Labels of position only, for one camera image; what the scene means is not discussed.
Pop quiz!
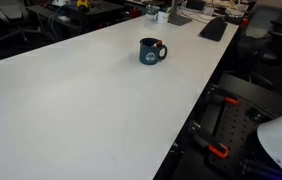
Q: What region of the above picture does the white mug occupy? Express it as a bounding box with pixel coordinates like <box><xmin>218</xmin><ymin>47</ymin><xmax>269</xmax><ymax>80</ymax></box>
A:
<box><xmin>153</xmin><ymin>10</ymin><xmax>171</xmax><ymax>25</ymax></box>

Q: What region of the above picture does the grey office chair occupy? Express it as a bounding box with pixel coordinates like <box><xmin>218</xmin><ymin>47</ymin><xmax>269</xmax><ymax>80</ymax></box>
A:
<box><xmin>0</xmin><ymin>0</ymin><xmax>46</xmax><ymax>43</ymax></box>
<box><xmin>245</xmin><ymin>0</ymin><xmax>282</xmax><ymax>39</ymax></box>

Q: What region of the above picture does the black background desk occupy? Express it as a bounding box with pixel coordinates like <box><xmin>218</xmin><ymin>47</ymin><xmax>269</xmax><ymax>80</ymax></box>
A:
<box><xmin>25</xmin><ymin>0</ymin><xmax>126</xmax><ymax>38</ymax></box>

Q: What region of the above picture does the black robot mount platform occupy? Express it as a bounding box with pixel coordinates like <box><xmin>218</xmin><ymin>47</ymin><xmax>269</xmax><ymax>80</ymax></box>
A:
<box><xmin>170</xmin><ymin>73</ymin><xmax>282</xmax><ymax>180</ymax></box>

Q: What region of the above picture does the grey monitor stand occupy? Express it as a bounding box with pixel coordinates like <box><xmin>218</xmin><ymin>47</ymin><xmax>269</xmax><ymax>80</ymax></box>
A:
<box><xmin>167</xmin><ymin>0</ymin><xmax>193</xmax><ymax>27</ymax></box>

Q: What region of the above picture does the dark teal ceramic mug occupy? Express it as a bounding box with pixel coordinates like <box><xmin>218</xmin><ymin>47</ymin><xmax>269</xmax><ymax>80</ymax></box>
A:
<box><xmin>138</xmin><ymin>37</ymin><xmax>168</xmax><ymax>66</ymax></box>

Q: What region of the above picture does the black clamp orange handle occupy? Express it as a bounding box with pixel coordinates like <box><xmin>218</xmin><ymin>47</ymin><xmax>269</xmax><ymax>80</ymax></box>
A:
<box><xmin>188</xmin><ymin>120</ymin><xmax>230</xmax><ymax>160</ymax></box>
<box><xmin>204</xmin><ymin>87</ymin><xmax>241</xmax><ymax>107</ymax></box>

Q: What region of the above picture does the black desk device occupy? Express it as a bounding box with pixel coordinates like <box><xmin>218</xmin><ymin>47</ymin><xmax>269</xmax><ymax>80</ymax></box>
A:
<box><xmin>185</xmin><ymin>0</ymin><xmax>207</xmax><ymax>11</ymax></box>

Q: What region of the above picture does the black keyboard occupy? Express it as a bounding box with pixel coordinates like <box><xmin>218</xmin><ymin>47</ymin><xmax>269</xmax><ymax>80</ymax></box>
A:
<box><xmin>198</xmin><ymin>15</ymin><xmax>230</xmax><ymax>43</ymax></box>

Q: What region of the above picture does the yellow tool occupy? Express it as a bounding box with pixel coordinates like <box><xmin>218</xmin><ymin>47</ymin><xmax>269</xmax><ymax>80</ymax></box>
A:
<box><xmin>76</xmin><ymin>0</ymin><xmax>91</xmax><ymax>11</ymax></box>

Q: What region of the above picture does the pale green mug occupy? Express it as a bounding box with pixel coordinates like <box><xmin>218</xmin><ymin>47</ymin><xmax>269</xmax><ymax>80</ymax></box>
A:
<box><xmin>145</xmin><ymin>4</ymin><xmax>161</xmax><ymax>21</ymax></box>

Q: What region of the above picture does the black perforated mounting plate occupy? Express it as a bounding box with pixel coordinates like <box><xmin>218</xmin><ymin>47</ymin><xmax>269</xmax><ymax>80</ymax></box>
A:
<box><xmin>207</xmin><ymin>96</ymin><xmax>279</xmax><ymax>176</ymax></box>

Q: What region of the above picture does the blue cable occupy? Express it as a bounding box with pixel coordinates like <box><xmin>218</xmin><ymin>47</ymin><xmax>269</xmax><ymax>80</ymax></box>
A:
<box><xmin>46</xmin><ymin>3</ymin><xmax>66</xmax><ymax>35</ymax></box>

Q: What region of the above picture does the black office chair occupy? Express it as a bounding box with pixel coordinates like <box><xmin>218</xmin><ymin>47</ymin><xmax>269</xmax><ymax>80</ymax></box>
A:
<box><xmin>237</xmin><ymin>19</ymin><xmax>282</xmax><ymax>93</ymax></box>

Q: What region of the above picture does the small red object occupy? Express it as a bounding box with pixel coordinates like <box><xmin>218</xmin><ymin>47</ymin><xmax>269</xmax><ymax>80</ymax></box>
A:
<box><xmin>240</xmin><ymin>17</ymin><xmax>251</xmax><ymax>29</ymax></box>

